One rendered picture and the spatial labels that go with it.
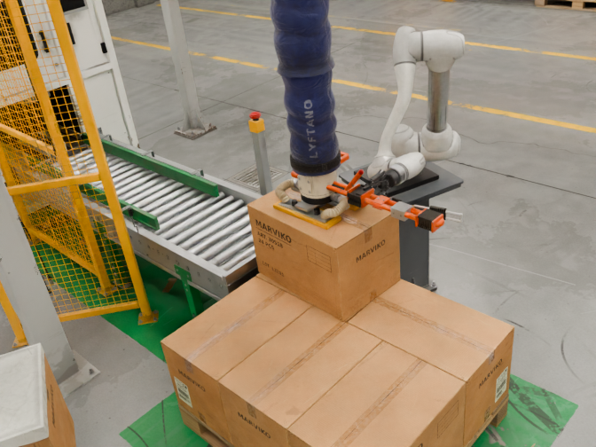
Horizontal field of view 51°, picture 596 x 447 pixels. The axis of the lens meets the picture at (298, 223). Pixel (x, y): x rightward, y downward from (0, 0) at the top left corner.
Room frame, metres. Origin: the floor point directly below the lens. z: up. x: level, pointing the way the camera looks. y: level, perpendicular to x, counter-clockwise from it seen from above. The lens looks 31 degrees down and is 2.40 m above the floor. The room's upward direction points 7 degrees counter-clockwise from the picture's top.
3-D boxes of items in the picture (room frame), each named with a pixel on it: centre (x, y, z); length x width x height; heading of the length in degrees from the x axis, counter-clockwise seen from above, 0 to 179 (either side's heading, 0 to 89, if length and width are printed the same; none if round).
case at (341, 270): (2.50, -0.11, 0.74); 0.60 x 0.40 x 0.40; 39
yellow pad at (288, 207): (2.45, -0.04, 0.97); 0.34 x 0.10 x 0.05; 42
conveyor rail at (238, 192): (3.84, 0.71, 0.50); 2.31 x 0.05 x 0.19; 43
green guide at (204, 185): (4.06, 0.99, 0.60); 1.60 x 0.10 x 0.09; 43
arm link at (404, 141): (3.05, -0.60, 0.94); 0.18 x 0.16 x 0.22; 80
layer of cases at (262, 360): (2.08, -0.09, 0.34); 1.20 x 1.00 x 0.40; 43
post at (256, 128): (3.52, 0.17, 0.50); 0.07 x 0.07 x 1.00; 43
